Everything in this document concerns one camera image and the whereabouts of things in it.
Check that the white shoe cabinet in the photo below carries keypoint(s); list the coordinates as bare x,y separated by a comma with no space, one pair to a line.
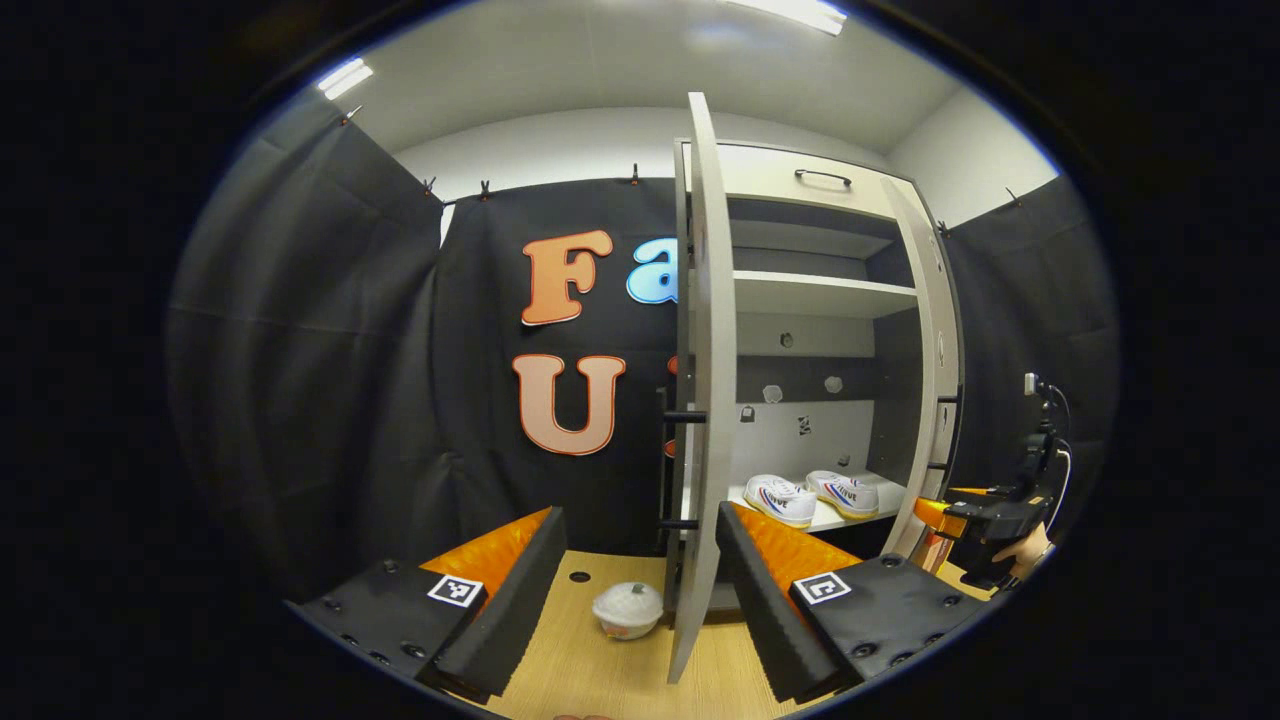
830,430

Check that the colourful small box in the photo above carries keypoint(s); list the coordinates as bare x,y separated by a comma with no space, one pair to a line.
932,552

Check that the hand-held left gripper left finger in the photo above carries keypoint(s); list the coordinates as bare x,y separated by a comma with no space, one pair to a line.
515,610

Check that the white cabinet door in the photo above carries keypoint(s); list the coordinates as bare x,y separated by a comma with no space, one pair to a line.
925,330
712,350

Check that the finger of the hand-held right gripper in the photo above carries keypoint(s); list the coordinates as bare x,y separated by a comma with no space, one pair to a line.
930,512
970,491

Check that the ceiling light panel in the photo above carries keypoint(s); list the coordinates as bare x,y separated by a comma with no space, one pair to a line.
800,12
345,78

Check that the white striped shoe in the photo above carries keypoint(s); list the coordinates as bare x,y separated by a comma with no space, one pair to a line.
780,498
850,492

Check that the white lidded bowl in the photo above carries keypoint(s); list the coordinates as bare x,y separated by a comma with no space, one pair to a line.
628,605

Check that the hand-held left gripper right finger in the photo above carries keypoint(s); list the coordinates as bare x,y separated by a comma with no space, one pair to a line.
765,620

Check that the cream cabinet drawer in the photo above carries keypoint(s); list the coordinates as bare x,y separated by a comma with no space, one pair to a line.
760,175

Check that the black backdrop cloth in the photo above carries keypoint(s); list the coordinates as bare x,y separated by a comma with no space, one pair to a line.
300,350
480,350
1020,300

